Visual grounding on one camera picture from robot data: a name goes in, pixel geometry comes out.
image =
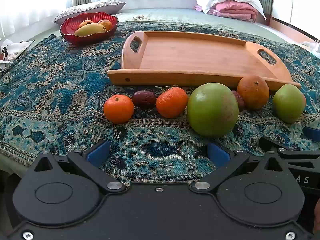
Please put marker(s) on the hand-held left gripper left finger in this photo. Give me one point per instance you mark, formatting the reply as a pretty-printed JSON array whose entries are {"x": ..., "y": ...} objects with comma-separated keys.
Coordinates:
[{"x": 98, "y": 152}]

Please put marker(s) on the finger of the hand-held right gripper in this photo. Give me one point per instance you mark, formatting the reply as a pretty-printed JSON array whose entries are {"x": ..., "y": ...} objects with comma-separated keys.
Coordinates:
[
  {"x": 311, "y": 132},
  {"x": 272, "y": 143}
]

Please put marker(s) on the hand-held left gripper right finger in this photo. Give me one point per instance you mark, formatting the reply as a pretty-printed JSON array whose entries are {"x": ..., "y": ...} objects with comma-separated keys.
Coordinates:
[{"x": 217, "y": 153}]

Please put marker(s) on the small green apple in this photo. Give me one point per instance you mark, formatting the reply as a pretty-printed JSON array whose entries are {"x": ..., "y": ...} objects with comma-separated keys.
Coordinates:
[{"x": 288, "y": 103}]

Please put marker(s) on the large green apple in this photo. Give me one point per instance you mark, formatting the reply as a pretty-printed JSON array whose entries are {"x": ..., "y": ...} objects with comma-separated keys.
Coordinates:
[{"x": 212, "y": 110}]

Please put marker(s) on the small smooth tangerine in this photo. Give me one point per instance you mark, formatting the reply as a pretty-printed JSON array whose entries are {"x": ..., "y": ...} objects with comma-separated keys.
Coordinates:
[{"x": 118, "y": 108}]

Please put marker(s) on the dark brownish orange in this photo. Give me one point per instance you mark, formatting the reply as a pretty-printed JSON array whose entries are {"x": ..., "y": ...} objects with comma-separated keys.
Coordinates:
[{"x": 253, "y": 92}]

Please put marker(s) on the tangerine with stem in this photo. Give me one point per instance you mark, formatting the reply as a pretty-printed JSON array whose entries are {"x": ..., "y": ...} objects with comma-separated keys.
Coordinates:
[{"x": 172, "y": 102}]

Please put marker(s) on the teal patterned blanket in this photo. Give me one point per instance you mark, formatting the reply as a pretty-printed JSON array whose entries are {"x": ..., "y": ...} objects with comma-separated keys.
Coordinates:
[{"x": 62, "y": 92}]

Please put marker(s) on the red ribbed glass bowl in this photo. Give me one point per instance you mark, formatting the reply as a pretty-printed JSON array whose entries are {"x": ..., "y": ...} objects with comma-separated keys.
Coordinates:
[{"x": 75, "y": 38}]

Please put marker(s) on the yellow mango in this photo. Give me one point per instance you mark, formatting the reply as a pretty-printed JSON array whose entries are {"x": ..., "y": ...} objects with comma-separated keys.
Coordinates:
[{"x": 90, "y": 29}]

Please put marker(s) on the white wardrobe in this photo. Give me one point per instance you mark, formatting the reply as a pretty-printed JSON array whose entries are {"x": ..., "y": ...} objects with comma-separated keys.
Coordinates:
[{"x": 295, "y": 2}]

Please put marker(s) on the crumpled printed paper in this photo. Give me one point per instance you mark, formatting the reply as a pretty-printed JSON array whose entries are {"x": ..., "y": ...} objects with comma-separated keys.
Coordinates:
[{"x": 10, "y": 51}]

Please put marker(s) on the folded pink blanket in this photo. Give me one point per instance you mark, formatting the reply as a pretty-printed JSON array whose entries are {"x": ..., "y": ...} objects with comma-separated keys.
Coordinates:
[{"x": 235, "y": 11}]

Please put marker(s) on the green quilted bedspread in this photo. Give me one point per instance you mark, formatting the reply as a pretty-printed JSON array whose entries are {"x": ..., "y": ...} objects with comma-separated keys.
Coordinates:
[{"x": 175, "y": 15}]

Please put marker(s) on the floral pillow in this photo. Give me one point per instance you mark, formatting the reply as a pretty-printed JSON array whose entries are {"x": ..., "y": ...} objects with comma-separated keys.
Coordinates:
[{"x": 92, "y": 7}]

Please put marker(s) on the pale low ledge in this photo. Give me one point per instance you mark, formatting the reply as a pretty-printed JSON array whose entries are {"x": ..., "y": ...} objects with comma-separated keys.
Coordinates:
[{"x": 155, "y": 1}]

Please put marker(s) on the white sheer curtain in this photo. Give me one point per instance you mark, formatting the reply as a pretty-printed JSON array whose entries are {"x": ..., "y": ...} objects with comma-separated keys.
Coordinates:
[{"x": 37, "y": 2}]

